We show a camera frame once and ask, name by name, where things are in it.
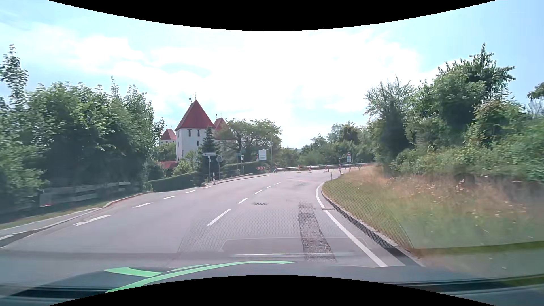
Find large leafy tree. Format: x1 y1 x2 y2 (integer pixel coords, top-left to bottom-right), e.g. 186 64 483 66
221 118 283 164

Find row of red-white bollards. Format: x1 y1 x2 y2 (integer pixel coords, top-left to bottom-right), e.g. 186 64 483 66
297 165 353 174

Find distant trees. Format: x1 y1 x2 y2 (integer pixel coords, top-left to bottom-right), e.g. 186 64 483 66
276 122 377 167

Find dark conifer tree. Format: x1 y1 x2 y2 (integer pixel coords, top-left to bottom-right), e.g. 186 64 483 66
196 127 222 185

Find white red-roofed castle building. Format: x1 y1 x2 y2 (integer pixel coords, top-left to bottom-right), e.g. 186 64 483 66
158 99 232 161

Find trimmed green hedge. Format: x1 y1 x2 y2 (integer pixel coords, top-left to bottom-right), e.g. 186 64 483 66
149 171 202 193

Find car's own bonnet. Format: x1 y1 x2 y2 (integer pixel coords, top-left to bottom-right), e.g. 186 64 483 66
0 248 544 306

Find trees and bushes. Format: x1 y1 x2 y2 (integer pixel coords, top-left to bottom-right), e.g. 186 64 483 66
365 44 544 183

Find wooden fence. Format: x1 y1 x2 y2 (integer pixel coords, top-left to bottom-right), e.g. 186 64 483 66
0 181 141 215

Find row of trees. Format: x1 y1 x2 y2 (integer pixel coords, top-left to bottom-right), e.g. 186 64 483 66
0 44 165 205

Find grass verge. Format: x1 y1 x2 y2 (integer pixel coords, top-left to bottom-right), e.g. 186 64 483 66
0 197 115 230

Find grey pavement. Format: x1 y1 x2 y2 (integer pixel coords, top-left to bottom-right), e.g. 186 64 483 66
0 192 145 241

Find metal guard rail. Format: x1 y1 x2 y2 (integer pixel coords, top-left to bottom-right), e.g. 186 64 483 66
273 163 377 173

